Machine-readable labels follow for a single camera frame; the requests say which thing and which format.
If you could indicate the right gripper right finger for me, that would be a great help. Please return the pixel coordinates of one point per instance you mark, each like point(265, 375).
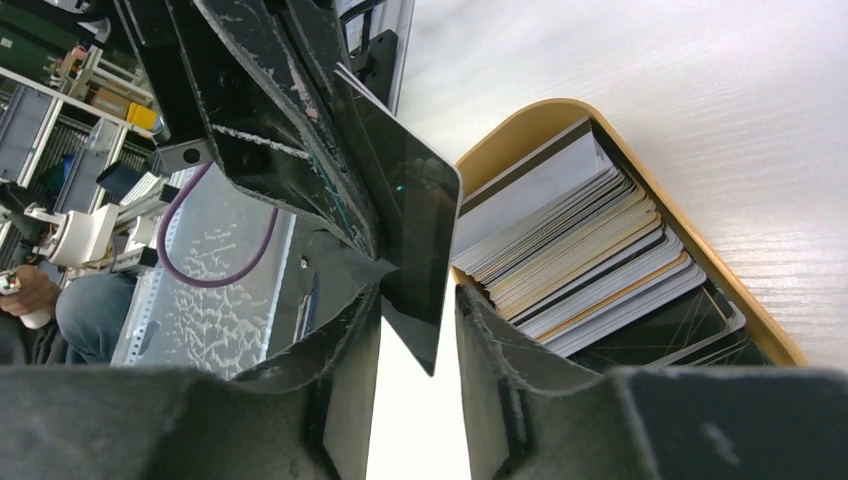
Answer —
point(530, 414)

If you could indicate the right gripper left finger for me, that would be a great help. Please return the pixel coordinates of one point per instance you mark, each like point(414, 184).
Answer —
point(303, 414)

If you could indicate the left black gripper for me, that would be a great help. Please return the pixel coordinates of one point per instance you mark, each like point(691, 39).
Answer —
point(263, 79)

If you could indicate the black VIP card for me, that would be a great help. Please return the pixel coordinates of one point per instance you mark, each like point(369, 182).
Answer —
point(427, 191)

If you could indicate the wooden tray with cards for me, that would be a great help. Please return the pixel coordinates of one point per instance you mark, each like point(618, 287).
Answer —
point(576, 247)

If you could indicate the cluttered storage shelf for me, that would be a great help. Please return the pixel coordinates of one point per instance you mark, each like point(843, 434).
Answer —
point(76, 129)

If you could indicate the seated person in jeans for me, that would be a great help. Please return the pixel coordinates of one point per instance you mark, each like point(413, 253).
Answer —
point(80, 323)

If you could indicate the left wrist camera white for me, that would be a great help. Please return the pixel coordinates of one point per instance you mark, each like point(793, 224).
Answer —
point(169, 159)

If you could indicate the white cable duct strip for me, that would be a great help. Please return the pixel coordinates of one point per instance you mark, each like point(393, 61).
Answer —
point(152, 223)

